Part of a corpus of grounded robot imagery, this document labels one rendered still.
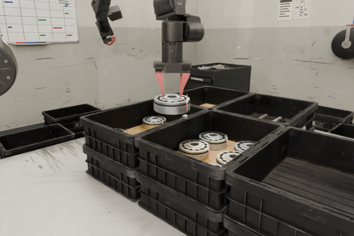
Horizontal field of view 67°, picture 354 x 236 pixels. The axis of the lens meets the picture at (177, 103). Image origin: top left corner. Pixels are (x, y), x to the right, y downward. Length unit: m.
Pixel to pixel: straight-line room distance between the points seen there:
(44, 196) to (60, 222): 0.16
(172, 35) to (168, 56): 0.06
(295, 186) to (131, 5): 3.92
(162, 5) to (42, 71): 3.18
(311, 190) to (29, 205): 0.83
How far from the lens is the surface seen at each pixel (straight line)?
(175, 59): 0.71
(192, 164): 0.64
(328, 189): 0.82
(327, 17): 4.15
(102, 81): 4.14
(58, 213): 0.93
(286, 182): 0.81
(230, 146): 0.98
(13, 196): 1.07
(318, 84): 4.20
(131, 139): 0.79
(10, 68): 0.79
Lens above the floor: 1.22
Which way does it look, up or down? 15 degrees down
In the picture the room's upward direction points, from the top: straight up
